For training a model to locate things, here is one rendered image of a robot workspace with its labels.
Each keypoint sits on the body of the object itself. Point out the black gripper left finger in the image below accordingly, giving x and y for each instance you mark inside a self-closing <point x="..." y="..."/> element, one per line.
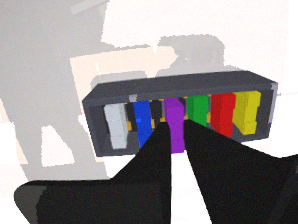
<point x="140" y="193"/>

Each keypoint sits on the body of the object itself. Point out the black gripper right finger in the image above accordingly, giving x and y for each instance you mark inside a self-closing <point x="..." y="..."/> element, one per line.
<point x="239" y="184"/>

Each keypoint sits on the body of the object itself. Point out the green fuse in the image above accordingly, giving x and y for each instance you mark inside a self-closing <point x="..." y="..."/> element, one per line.
<point x="198" y="109"/>

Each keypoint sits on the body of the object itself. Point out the dark grey fuse block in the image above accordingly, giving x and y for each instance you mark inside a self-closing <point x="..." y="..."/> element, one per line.
<point x="241" y="107"/>

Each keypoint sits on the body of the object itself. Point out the blue fuse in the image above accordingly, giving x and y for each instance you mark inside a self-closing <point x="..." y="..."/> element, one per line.
<point x="144" y="125"/>

